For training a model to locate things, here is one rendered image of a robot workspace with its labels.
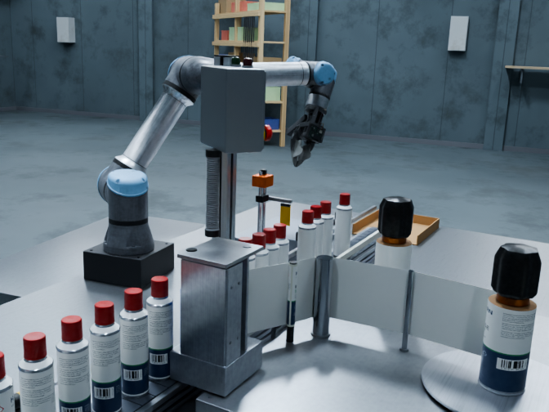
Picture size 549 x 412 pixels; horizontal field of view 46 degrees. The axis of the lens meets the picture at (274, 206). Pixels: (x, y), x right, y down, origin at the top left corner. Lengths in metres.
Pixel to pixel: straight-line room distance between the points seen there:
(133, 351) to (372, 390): 0.47
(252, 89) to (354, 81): 10.06
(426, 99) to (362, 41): 1.48
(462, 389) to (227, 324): 0.48
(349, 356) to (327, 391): 0.16
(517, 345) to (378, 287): 0.33
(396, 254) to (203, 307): 0.56
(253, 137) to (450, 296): 0.56
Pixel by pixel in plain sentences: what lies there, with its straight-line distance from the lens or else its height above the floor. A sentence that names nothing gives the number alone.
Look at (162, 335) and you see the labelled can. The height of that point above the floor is 0.98.
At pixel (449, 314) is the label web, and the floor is 0.99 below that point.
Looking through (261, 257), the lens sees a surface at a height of 1.03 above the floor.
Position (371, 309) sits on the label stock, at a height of 0.96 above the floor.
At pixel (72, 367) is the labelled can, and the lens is 1.12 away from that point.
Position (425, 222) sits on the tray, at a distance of 2.72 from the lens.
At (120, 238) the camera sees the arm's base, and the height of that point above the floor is 0.97.
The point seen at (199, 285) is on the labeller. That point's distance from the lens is 1.20.
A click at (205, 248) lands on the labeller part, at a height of 1.14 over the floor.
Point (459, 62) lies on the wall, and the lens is 11.24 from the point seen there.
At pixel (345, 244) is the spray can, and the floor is 0.93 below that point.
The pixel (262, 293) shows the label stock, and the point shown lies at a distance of 1.41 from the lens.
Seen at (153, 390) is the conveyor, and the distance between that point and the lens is 1.30.
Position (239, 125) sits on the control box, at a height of 1.35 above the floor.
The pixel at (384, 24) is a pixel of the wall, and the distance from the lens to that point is 11.42.
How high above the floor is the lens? 1.52
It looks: 14 degrees down
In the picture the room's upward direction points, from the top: 2 degrees clockwise
